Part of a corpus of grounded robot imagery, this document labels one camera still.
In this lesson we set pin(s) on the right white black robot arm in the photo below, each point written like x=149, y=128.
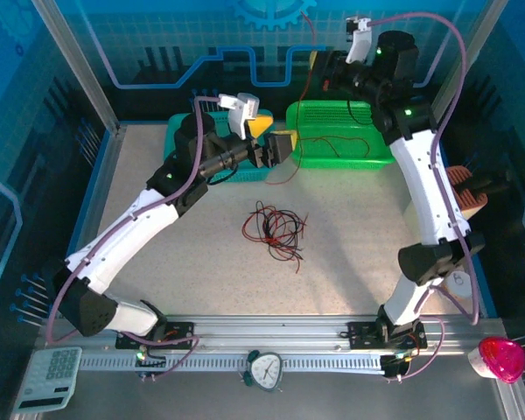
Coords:
x=424, y=188

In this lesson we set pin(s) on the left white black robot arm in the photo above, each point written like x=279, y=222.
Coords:
x=127, y=236

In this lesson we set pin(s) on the green plastic basket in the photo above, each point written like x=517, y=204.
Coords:
x=332, y=164

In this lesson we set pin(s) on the teal plastic basket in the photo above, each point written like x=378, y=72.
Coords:
x=256, y=175

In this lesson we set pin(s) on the beige holder orange top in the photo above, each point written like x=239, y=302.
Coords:
x=474, y=203

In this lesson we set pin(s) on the white round cap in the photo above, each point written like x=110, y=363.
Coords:
x=459, y=286

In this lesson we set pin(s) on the white dial clock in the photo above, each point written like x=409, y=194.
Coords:
x=264, y=369

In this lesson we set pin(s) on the white calculator green keys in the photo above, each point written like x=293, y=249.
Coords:
x=48, y=380

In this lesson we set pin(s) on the pink dome lamp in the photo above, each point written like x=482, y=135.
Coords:
x=503, y=361

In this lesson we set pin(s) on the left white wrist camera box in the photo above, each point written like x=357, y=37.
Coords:
x=245, y=109

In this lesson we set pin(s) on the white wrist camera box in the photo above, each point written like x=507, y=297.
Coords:
x=245, y=109
x=359, y=46

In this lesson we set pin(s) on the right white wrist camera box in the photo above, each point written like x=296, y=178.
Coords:
x=359, y=46

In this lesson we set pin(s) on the aluminium frame post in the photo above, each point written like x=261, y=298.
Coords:
x=72, y=52
x=485, y=13

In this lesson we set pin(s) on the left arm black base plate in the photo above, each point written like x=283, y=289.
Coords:
x=179, y=332

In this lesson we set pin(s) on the aluminium mounting rail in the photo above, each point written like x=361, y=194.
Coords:
x=267, y=332

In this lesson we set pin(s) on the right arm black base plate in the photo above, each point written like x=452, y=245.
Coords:
x=361, y=334

